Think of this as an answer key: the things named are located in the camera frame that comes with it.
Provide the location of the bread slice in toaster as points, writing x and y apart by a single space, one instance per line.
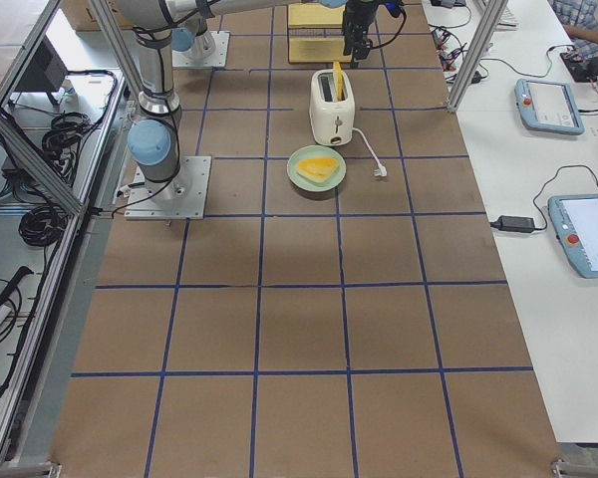
338 81

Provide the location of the blue teach pendant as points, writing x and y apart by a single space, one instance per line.
548 107
575 221

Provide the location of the blue teach pendant near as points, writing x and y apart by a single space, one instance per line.
575 221

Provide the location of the aluminium frame left side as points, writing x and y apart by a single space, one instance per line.
63 127

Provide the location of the black power adapter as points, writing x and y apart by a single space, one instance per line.
515 224

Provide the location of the circuit boards with wires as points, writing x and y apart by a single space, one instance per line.
450 49

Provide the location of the person at desk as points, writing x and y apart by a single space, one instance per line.
579 19

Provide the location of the aluminium frame post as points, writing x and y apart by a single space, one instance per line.
482 35

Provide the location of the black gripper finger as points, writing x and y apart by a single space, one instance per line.
349 41
361 44

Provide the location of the wooden shelf board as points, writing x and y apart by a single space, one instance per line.
314 50

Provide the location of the blue teach pendant far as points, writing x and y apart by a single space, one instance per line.
548 107

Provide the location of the cardboard box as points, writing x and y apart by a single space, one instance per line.
80 15

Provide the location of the white toaster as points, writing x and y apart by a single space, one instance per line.
331 120

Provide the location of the triangular toast on plate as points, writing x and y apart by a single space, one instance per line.
317 169

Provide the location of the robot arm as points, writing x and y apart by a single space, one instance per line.
194 45
160 27

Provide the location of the light green plate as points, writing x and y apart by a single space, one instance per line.
315 151

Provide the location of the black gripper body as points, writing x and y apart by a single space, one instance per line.
357 12

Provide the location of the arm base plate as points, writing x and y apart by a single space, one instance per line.
184 198
215 61

